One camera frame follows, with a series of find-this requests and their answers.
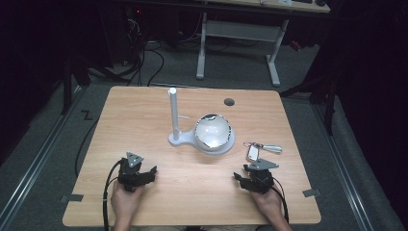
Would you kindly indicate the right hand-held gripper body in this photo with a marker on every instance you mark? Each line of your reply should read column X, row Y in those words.
column 259, row 176

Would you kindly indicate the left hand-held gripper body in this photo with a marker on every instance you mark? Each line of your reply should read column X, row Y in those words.
column 132, row 173

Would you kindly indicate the person's left hand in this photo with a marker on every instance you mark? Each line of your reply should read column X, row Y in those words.
column 125, row 200

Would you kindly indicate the grey tape strip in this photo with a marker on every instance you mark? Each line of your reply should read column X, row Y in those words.
column 311, row 192
column 73, row 198

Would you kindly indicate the grey-legged wooden desk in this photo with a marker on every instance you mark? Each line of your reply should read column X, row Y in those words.
column 256, row 29

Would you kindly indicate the white stand with post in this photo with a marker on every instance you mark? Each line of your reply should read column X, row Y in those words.
column 183, row 128

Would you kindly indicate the metal floor rail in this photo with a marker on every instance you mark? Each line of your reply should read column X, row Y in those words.
column 341, row 166
column 35, row 154

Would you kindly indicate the dark stand frame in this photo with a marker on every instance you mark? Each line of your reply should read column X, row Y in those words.
column 320, row 93
column 72, row 80

